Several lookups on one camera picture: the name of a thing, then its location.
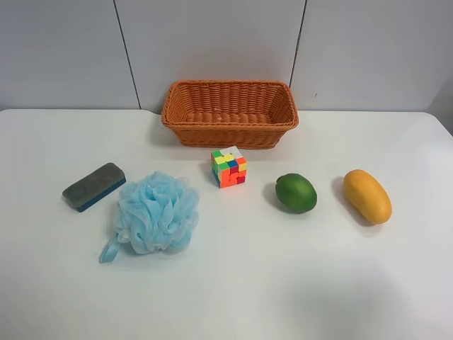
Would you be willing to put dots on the yellow mango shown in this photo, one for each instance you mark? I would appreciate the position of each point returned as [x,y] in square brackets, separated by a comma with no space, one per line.
[368,196]

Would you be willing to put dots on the orange woven basket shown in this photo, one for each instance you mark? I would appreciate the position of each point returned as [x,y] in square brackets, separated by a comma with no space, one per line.
[249,114]

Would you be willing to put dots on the green lemon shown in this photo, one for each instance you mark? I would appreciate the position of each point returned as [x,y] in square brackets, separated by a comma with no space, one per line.
[296,193]

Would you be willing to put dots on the multicoloured puzzle cube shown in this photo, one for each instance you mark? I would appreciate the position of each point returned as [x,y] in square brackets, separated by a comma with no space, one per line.
[229,167]

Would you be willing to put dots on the light blue bath loofah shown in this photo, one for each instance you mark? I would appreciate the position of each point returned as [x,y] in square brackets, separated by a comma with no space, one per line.
[158,213]

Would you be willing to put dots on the grey blue whiteboard eraser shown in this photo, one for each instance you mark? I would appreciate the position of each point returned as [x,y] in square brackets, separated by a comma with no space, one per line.
[92,188]

